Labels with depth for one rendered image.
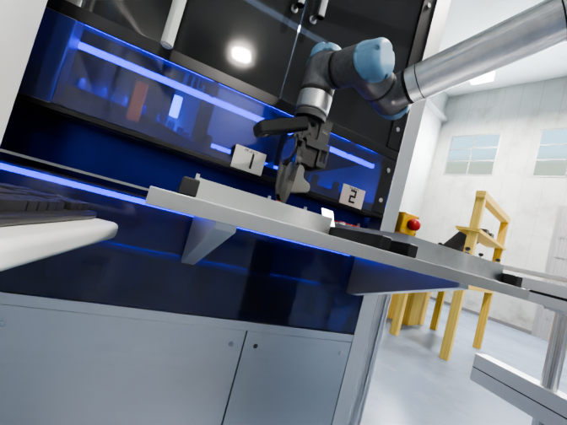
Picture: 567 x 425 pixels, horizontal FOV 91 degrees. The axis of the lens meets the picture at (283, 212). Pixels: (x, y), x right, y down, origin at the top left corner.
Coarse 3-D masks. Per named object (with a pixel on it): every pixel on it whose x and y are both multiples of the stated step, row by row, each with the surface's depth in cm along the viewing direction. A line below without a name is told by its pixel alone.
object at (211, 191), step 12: (204, 180) 45; (204, 192) 45; (216, 192) 46; (228, 192) 46; (240, 192) 47; (228, 204) 46; (240, 204) 47; (252, 204) 48; (264, 204) 49; (276, 204) 50; (264, 216) 49; (276, 216) 50; (288, 216) 50; (300, 216) 51; (312, 216) 52; (324, 216) 53; (312, 228) 52; (324, 228) 53
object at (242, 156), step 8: (240, 152) 73; (248, 152) 73; (256, 152) 74; (232, 160) 72; (240, 160) 73; (248, 160) 74; (256, 160) 74; (264, 160) 75; (240, 168) 73; (248, 168) 74; (256, 168) 75
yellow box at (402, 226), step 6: (402, 216) 94; (408, 216) 94; (414, 216) 96; (402, 222) 94; (408, 222) 94; (396, 228) 96; (402, 228) 94; (408, 228) 94; (408, 234) 95; (414, 234) 96
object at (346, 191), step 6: (348, 186) 86; (342, 192) 85; (348, 192) 86; (360, 192) 87; (342, 198) 85; (348, 198) 86; (354, 198) 87; (360, 198) 87; (348, 204) 86; (354, 204) 87; (360, 204) 88
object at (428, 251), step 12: (348, 228) 62; (360, 228) 58; (396, 240) 49; (408, 240) 46; (420, 240) 47; (420, 252) 48; (432, 252) 48; (444, 252) 50; (456, 252) 51; (444, 264) 50; (456, 264) 51; (468, 264) 52; (480, 264) 53; (492, 264) 54; (480, 276) 53; (492, 276) 55
